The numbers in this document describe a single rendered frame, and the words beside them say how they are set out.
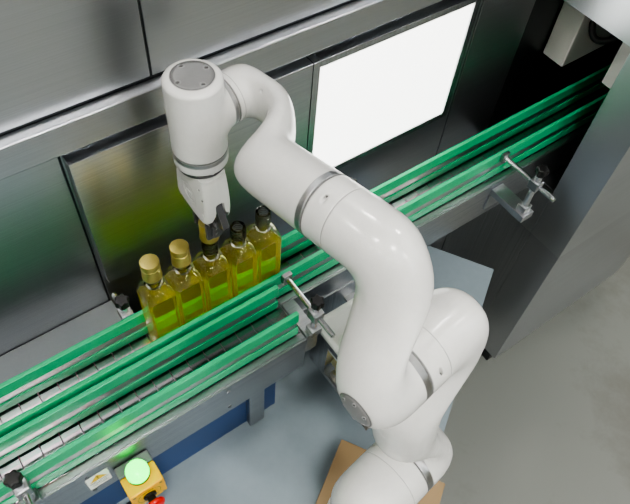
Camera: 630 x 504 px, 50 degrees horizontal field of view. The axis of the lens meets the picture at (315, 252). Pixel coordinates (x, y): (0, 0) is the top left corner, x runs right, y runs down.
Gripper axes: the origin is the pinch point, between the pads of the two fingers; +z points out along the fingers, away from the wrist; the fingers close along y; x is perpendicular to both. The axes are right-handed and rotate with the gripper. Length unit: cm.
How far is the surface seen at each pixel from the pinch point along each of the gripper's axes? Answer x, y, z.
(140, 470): -28.1, 20.0, 34.1
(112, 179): -11.0, -11.9, -5.7
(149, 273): -12.5, 1.5, 4.5
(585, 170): 98, 14, 30
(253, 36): 18.9, -15.3, -20.7
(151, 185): -4.6, -12.0, -0.2
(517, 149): 83, 3, 25
